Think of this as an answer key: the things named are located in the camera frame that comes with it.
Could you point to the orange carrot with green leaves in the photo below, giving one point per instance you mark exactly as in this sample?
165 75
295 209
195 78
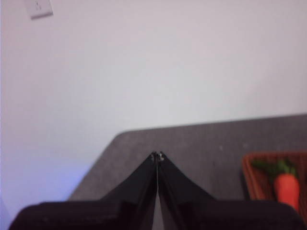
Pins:
286 188

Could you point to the white wall socket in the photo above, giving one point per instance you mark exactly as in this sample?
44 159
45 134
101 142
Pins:
39 8

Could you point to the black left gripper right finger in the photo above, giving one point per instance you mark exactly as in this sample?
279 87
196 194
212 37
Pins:
206 213

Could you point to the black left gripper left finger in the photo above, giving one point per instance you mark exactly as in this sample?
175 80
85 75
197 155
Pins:
108 213

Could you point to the brown wicker basket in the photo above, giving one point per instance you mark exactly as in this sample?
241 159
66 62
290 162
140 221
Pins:
259 182

